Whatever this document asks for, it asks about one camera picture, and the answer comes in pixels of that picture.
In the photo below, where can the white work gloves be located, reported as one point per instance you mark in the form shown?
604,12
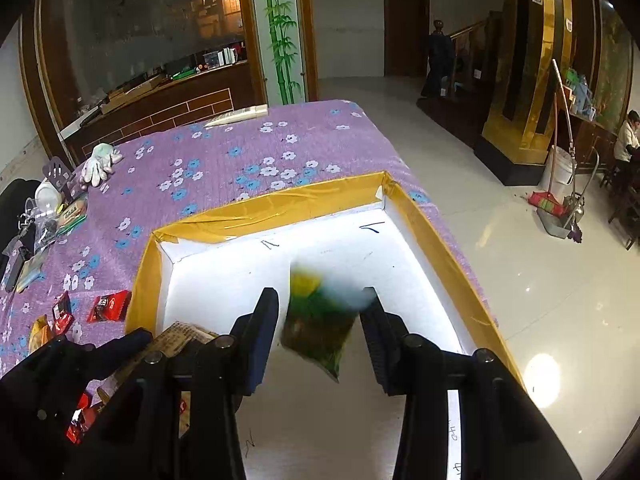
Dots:
99,166

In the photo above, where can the yellow taped white box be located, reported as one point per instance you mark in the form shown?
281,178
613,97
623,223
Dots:
327,249

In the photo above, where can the brown cracker packet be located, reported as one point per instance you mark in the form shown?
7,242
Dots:
170,342

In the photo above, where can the red candy wrapper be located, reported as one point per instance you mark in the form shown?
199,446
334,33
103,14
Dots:
62,314
110,308

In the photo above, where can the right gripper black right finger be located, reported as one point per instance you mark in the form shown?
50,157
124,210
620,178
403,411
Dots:
409,365

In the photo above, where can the bamboo painted pillar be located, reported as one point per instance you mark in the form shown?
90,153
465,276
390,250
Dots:
279,51

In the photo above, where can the green tea box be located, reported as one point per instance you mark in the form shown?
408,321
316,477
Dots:
72,215

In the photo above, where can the wooden cabinet counter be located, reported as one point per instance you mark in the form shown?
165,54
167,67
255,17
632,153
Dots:
178,103

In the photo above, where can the green pea snack packet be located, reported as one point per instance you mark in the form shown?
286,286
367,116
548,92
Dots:
322,308

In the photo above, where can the red packet at table edge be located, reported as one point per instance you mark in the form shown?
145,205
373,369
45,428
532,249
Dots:
83,417

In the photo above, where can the yellow snack packet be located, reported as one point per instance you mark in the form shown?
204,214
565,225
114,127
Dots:
40,334

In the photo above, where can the seated person in white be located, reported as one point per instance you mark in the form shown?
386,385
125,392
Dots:
627,142

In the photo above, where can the purple floral tablecloth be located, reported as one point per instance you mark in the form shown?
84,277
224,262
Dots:
171,175

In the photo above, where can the black phone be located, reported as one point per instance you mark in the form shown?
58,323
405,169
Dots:
16,270

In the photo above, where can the white bucket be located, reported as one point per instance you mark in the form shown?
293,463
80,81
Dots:
558,173

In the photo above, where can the white remote control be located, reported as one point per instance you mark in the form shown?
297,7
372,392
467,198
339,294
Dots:
246,113

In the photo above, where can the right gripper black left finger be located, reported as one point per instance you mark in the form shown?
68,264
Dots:
226,369

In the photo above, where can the yellow blue booklet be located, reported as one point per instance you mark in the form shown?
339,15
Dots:
31,270

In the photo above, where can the white cup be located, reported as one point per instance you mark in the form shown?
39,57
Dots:
47,198

